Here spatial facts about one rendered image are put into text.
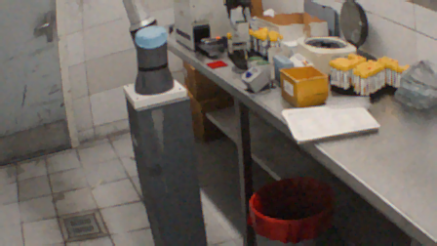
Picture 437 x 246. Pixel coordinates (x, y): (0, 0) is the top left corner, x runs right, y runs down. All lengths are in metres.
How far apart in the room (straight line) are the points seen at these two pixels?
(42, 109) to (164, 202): 1.85
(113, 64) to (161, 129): 1.87
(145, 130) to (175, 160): 0.17
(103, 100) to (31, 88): 0.68
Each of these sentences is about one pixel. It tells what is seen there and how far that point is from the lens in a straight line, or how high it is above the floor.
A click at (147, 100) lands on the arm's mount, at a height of 0.90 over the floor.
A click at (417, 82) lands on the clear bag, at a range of 1.81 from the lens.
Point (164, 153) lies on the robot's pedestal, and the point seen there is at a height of 0.69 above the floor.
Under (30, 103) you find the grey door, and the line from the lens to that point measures 3.68.
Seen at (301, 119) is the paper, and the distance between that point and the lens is 1.65.
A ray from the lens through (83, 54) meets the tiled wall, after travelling 3.68.
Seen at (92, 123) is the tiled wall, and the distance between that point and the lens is 3.85.
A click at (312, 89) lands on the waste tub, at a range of 1.76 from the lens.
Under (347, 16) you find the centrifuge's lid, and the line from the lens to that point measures 2.27.
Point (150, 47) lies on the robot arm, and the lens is 1.87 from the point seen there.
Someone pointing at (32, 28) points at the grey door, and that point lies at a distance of 3.54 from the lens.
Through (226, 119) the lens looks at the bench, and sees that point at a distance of 3.24.
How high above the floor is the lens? 1.55
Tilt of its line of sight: 24 degrees down
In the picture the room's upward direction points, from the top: 5 degrees counter-clockwise
